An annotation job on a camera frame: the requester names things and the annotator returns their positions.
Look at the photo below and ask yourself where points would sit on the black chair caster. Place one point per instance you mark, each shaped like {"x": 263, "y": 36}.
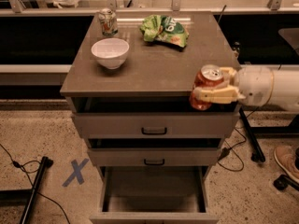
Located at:
{"x": 284, "y": 181}

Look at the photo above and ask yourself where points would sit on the white ceramic bowl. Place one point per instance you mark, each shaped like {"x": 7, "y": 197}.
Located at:
{"x": 110, "y": 52}

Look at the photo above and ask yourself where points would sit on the grey drawer cabinet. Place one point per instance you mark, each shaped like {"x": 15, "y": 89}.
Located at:
{"x": 151, "y": 73}

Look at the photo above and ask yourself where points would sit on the black stand leg right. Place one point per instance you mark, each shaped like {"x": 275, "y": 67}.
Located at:
{"x": 252, "y": 132}

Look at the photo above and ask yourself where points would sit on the red coke can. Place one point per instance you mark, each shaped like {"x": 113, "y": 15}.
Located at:
{"x": 208, "y": 76}

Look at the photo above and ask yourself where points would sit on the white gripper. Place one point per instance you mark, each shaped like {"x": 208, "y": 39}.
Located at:
{"x": 254, "y": 85}

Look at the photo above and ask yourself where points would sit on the blue tape cross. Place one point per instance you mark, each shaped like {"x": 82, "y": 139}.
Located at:
{"x": 76, "y": 174}

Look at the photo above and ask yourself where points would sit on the tan shoe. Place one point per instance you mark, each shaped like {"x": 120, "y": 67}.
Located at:
{"x": 285, "y": 158}

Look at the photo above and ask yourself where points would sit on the top drawer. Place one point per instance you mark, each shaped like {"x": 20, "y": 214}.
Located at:
{"x": 155, "y": 120}

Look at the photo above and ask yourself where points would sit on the middle drawer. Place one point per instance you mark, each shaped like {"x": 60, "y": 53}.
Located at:
{"x": 155, "y": 152}

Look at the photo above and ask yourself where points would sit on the black stand leg left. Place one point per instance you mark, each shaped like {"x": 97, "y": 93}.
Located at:
{"x": 26, "y": 197}

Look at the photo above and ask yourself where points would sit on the green chip bag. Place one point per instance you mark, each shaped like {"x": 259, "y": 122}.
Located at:
{"x": 164, "y": 29}

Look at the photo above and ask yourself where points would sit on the drawer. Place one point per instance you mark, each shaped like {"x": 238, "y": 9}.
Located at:
{"x": 155, "y": 152}
{"x": 155, "y": 120}
{"x": 153, "y": 195}

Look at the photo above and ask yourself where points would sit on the black stand leg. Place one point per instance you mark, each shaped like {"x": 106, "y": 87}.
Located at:
{"x": 26, "y": 197}
{"x": 252, "y": 132}

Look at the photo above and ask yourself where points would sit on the bottom drawer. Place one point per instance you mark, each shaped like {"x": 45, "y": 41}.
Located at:
{"x": 153, "y": 195}

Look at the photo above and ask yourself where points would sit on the green white soda can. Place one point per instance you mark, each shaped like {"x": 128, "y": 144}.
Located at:
{"x": 108, "y": 21}

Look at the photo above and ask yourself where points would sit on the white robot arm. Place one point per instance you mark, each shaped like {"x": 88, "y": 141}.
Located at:
{"x": 285, "y": 93}

